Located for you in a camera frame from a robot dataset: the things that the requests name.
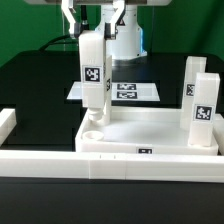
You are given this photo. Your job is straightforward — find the white desk top tray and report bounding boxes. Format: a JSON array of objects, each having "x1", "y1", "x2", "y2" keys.
[{"x1": 75, "y1": 106, "x2": 218, "y2": 156}]

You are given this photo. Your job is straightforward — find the white U-shaped fence frame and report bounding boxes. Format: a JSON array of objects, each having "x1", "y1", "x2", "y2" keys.
[{"x1": 0, "y1": 108, "x2": 224, "y2": 183}]

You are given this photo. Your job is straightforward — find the black cables at base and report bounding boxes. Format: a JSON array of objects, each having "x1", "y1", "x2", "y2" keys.
[{"x1": 39, "y1": 4, "x2": 91, "y2": 52}]

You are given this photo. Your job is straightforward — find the tag marker base plate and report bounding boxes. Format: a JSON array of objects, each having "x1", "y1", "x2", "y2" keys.
[{"x1": 67, "y1": 82, "x2": 160, "y2": 102}]

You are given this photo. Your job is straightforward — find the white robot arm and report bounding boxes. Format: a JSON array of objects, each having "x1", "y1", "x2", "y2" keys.
[{"x1": 24, "y1": 0, "x2": 172, "y2": 63}]

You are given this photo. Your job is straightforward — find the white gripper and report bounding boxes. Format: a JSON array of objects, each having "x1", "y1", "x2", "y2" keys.
[{"x1": 24, "y1": 0, "x2": 172, "y2": 40}]

